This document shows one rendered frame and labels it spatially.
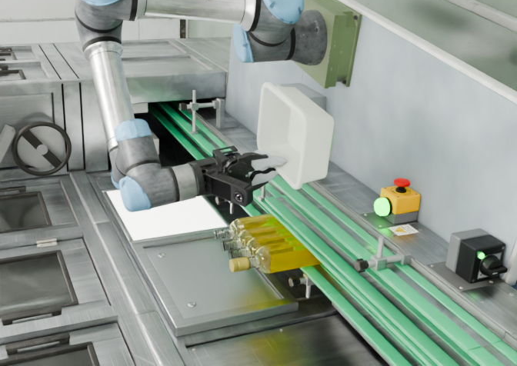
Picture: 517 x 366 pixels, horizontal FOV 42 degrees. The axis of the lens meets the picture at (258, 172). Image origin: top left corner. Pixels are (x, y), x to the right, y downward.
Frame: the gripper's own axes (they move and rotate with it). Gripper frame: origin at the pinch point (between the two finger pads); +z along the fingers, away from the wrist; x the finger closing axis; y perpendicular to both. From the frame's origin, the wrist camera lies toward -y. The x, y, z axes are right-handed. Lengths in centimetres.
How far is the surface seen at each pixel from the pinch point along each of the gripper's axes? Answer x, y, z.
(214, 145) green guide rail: 40, 88, 14
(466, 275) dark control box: 14.8, -34.0, 25.4
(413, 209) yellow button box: 16.5, -6.7, 31.6
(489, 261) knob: 10.7, -36.3, 28.6
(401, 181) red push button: 10.0, -3.4, 29.7
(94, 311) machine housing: 45, 23, -43
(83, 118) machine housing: 35, 122, -26
